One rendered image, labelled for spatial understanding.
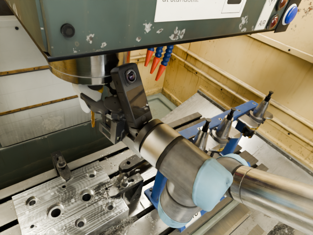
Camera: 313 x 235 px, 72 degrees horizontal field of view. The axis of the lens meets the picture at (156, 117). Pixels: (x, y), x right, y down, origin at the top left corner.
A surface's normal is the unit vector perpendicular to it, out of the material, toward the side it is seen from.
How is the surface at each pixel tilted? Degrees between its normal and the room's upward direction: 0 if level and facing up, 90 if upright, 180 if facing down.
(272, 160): 24
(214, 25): 90
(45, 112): 92
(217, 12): 90
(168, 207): 91
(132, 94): 61
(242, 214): 7
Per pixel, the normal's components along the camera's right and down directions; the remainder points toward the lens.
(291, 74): -0.79, 0.29
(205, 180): -0.22, -0.31
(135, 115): 0.71, 0.08
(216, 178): 0.02, -0.55
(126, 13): 0.59, 0.58
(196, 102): -0.19, -0.58
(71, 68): -0.17, 0.61
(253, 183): -0.71, -0.50
